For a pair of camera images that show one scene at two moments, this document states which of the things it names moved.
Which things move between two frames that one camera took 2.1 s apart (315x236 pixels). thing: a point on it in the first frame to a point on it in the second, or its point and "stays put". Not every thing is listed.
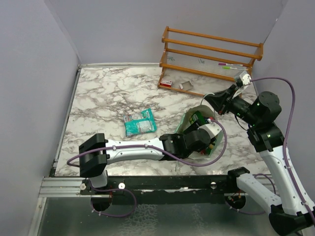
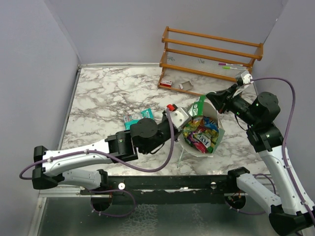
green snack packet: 198,118 to 197,108
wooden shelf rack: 198,64 stays put
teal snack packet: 140,122 stays put
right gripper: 221,100 stays put
